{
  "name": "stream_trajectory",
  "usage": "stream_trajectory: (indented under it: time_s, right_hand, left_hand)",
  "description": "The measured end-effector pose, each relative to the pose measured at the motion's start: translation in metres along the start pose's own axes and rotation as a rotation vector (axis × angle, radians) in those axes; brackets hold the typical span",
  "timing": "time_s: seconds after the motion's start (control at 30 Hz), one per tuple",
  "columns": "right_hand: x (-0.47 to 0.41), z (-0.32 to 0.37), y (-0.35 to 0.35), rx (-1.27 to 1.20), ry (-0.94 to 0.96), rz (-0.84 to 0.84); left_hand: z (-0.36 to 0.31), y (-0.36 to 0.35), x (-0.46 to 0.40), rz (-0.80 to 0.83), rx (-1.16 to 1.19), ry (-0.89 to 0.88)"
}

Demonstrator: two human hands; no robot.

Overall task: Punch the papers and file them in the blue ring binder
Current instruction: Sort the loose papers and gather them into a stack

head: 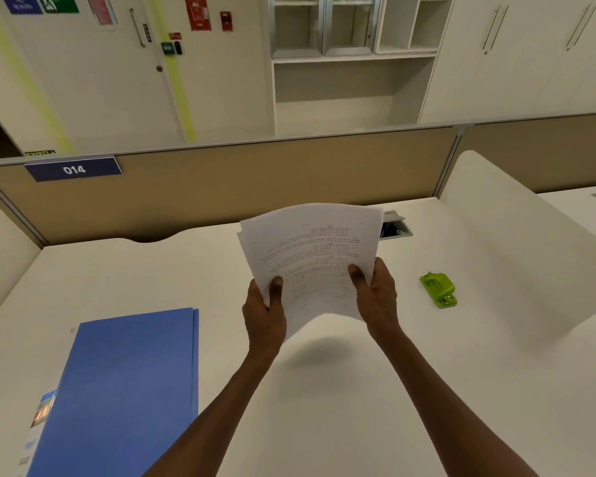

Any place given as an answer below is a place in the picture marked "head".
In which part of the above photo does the person's right hand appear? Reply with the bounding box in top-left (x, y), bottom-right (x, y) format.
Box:
top-left (347, 256), bottom-right (404, 344)

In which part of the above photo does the person's left hand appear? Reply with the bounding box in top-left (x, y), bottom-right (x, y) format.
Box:
top-left (242, 276), bottom-right (288, 361)

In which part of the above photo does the green hole punch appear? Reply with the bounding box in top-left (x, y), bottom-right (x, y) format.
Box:
top-left (419, 272), bottom-right (459, 309)

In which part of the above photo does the white printed paper sheet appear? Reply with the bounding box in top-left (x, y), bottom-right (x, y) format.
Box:
top-left (236, 202), bottom-right (385, 342)

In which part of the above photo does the blue folder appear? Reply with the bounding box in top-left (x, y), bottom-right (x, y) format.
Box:
top-left (17, 307), bottom-right (200, 477)

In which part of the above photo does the person's left forearm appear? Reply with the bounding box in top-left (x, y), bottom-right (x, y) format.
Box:
top-left (144, 342), bottom-right (285, 477)

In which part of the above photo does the person's right forearm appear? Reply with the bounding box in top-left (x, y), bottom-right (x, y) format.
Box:
top-left (370, 328), bottom-right (540, 477)

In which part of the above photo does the white desk divider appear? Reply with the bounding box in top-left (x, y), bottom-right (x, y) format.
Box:
top-left (438, 150), bottom-right (596, 339)
top-left (0, 199), bottom-right (42, 331)

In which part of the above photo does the beige partition panel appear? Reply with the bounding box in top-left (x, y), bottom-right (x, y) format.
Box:
top-left (436, 111), bottom-right (596, 197)
top-left (0, 125), bottom-right (460, 246)

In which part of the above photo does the white open shelf unit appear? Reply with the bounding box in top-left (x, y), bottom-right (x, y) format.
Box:
top-left (267, 0), bottom-right (456, 137)

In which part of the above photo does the white cabinet with doors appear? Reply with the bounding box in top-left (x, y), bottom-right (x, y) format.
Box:
top-left (417, 0), bottom-right (596, 126)

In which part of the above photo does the blue number sign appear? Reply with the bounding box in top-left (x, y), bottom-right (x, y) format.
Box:
top-left (23, 156), bottom-right (124, 184)

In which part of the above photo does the yellow-green tape strip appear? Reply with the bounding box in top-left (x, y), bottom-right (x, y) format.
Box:
top-left (146, 0), bottom-right (198, 144)
top-left (0, 0), bottom-right (75, 154)

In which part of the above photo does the white door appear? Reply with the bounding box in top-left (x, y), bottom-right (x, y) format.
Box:
top-left (0, 0), bottom-right (187, 154)

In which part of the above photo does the red notice sign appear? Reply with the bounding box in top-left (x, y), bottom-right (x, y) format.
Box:
top-left (183, 0), bottom-right (213, 32)

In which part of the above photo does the pink poster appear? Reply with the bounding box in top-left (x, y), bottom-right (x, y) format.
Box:
top-left (85, 0), bottom-right (119, 27)

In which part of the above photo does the silver cabinet handle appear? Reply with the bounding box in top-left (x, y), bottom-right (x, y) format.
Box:
top-left (573, 2), bottom-right (596, 51)
top-left (489, 3), bottom-right (510, 50)
top-left (566, 2), bottom-right (593, 48)
top-left (481, 4), bottom-right (501, 55)

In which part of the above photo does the silver door handle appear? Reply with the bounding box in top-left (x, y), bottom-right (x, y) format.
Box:
top-left (128, 8), bottom-right (146, 49)

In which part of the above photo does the small green wall sign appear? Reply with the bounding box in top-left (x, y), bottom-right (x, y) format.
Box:
top-left (37, 0), bottom-right (80, 15)

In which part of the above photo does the blue wall sign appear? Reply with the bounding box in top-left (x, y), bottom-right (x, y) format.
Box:
top-left (0, 0), bottom-right (44, 15)

